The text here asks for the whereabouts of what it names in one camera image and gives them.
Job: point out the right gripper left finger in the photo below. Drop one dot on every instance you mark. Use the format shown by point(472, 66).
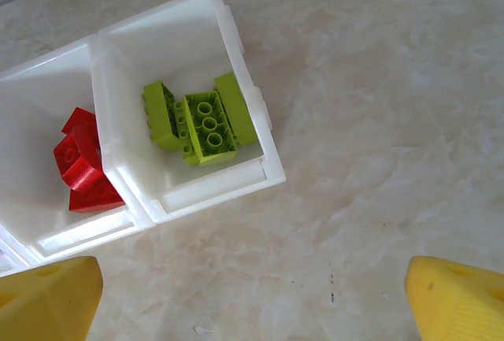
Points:
point(43, 305)

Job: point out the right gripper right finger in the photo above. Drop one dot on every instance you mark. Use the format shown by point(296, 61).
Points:
point(460, 305)

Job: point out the red lego brick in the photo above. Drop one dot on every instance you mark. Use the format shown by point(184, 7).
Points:
point(75, 164)

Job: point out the lime green lego brick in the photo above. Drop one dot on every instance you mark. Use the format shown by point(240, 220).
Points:
point(208, 142)
point(182, 126)
point(236, 108)
point(157, 116)

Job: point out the white plastic bin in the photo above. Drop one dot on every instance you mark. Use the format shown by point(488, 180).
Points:
point(31, 120)
point(10, 256)
point(165, 61)

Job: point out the tiny white paper scrap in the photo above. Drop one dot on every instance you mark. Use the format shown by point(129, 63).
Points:
point(202, 330)

